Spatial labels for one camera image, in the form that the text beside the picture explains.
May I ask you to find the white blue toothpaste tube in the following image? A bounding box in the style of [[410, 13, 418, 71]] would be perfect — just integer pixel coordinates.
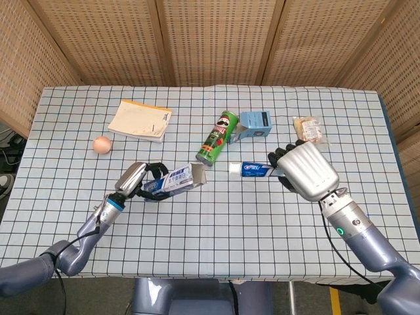
[[228, 161, 285, 179]]

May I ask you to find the green Pringles can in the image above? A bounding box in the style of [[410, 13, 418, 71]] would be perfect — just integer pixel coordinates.
[[196, 110, 240, 168]]

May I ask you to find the woven wooden folding screen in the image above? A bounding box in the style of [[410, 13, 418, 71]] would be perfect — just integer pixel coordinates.
[[0, 0, 420, 184]]

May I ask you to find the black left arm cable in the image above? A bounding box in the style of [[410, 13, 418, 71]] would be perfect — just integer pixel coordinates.
[[54, 220, 101, 315]]

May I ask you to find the blue checked tablecloth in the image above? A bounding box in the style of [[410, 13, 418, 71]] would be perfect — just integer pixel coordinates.
[[0, 84, 420, 285]]

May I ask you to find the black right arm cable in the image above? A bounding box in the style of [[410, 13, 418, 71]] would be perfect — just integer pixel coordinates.
[[320, 202, 385, 291]]

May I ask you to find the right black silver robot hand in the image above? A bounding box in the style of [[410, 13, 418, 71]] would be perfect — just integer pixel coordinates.
[[268, 139, 341, 202]]

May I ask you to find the light blue open carton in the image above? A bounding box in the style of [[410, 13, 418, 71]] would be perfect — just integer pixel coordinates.
[[228, 110, 274, 145]]

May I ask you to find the tangle of floor cables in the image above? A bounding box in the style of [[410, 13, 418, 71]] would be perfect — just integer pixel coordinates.
[[0, 127, 28, 167]]

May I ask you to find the brown egg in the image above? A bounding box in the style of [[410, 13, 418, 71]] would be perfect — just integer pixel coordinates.
[[93, 136, 114, 154]]

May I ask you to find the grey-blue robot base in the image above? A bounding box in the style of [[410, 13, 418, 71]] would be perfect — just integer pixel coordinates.
[[131, 278, 273, 315]]

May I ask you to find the boxed toothpaste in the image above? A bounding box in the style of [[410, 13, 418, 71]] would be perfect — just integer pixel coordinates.
[[142, 163, 208, 198]]

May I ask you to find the bread in clear wrapper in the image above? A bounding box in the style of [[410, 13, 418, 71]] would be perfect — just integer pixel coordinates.
[[292, 115, 329, 146]]

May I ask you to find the cream notebook with orange spine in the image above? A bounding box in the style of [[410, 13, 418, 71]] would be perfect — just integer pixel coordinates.
[[107, 99, 173, 144]]

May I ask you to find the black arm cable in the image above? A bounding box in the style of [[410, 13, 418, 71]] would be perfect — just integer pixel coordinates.
[[320, 202, 385, 291], [54, 220, 101, 315]]

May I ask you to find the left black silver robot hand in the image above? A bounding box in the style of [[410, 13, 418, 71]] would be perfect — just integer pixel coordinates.
[[114, 160, 178, 203]]

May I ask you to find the white table leg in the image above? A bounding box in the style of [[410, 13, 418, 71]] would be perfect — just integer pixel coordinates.
[[287, 280, 295, 315]]

